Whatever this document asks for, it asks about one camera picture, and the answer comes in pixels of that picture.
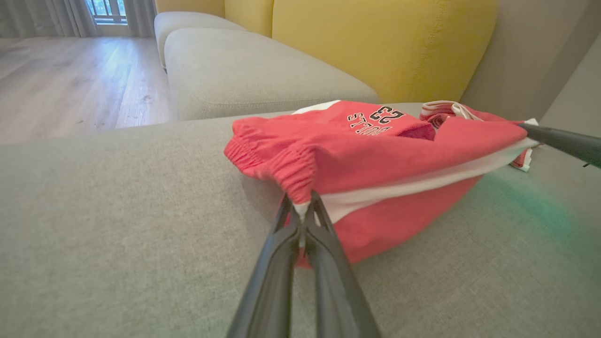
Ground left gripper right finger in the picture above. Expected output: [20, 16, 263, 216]
[303, 190, 381, 338]

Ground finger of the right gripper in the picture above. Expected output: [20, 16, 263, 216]
[518, 123, 601, 169]

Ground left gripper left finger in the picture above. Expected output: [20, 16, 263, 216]
[227, 195, 302, 338]

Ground red shorts with white trim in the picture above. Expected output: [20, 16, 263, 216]
[419, 100, 485, 130]

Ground red shorts with number print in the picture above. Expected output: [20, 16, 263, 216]
[223, 100, 539, 269]

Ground grey fabric sofa chaise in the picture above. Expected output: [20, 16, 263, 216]
[0, 102, 601, 338]

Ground grey sofa seat cushion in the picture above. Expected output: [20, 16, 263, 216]
[164, 27, 380, 122]
[154, 11, 248, 71]

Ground yellow sofa back cushion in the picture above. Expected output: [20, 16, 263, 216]
[271, 0, 499, 104]
[154, 0, 226, 18]
[224, 0, 275, 38]

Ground balcony window door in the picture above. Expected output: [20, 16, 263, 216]
[86, 0, 128, 25]

